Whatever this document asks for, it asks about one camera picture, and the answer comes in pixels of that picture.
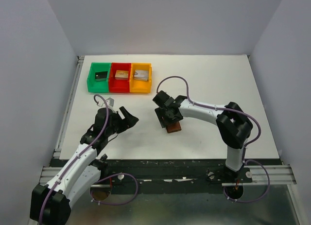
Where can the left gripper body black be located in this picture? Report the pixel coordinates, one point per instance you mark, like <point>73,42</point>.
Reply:
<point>116,124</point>

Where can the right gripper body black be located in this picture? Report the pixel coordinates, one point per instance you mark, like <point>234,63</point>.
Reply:
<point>169,119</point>

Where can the brown leather card holder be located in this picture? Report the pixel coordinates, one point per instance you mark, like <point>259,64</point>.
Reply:
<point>175,127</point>

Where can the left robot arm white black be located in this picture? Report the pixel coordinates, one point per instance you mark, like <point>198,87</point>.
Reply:
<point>51,203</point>

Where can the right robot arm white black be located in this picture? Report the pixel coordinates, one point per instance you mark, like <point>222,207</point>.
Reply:
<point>234,126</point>

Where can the silver card stack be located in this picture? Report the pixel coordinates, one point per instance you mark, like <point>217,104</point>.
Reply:
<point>141,75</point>

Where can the tan card stack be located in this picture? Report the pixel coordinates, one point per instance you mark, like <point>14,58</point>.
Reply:
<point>121,75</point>

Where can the orange plastic bin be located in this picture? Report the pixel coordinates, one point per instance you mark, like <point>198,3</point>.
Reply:
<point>140,87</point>

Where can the red plastic bin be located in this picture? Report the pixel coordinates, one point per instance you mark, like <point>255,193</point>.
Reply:
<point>119,86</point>

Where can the green plastic bin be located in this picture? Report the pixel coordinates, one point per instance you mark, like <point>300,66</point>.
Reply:
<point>98,87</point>

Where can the left white knob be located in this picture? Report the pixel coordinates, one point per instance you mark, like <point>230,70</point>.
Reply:
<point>121,177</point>

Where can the white knob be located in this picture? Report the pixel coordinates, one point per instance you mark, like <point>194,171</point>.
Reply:
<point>211,175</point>
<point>121,177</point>

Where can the right white knob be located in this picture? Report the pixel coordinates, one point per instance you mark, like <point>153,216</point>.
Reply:
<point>211,175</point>

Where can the aluminium frame rail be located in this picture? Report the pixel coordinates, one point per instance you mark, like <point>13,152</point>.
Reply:
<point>212,79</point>

